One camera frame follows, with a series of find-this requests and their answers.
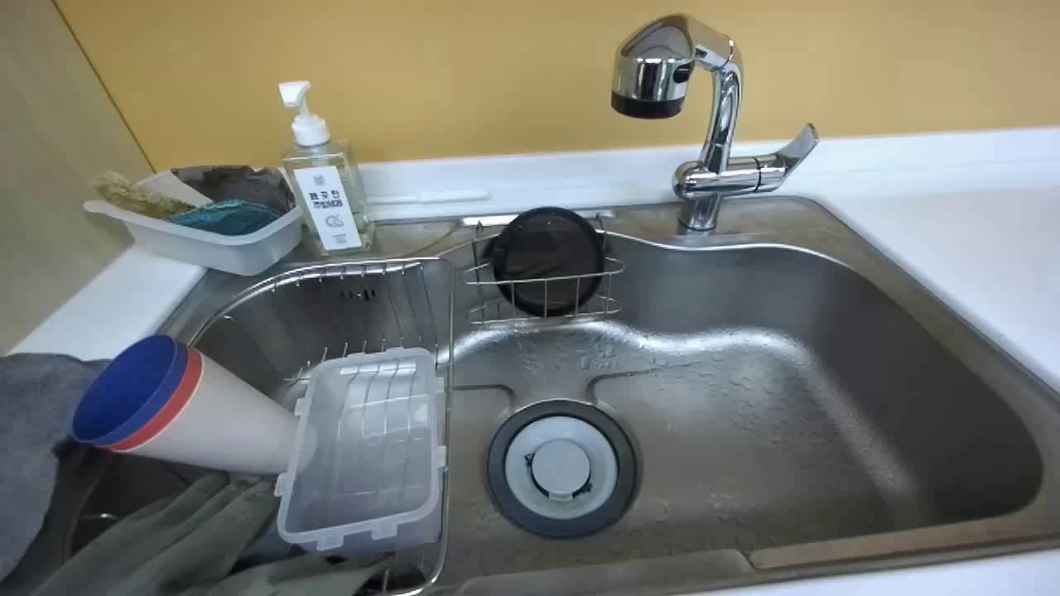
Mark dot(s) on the grey cloth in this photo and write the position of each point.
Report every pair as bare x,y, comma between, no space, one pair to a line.
35,443

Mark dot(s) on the dark cloth in tray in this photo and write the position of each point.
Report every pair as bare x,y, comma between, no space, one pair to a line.
236,184

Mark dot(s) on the teal sponge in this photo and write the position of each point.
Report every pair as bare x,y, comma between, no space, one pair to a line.
226,216

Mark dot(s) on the white tumbler with blue lid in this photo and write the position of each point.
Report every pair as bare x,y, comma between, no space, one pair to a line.
184,416

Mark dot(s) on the stainless steel sink basin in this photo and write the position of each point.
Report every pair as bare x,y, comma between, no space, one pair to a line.
796,385

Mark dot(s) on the white plastic tray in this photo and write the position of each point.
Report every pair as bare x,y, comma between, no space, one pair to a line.
236,248

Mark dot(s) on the olive green cloth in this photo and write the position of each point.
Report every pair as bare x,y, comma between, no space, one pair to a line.
167,541

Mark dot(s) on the clear plastic food container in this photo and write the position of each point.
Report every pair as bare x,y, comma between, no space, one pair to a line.
370,448

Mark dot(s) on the grey round drain cover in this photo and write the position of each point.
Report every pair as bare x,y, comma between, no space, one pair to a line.
560,468

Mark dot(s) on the beige scrubbing brush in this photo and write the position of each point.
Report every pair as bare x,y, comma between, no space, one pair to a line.
137,199

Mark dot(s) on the chrome kitchen faucet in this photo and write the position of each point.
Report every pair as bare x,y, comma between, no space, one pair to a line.
723,121

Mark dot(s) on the clear soap pump bottle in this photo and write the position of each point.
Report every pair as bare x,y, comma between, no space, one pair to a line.
326,192

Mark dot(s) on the black round mesh strainer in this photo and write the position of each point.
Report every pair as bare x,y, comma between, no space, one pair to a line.
546,256

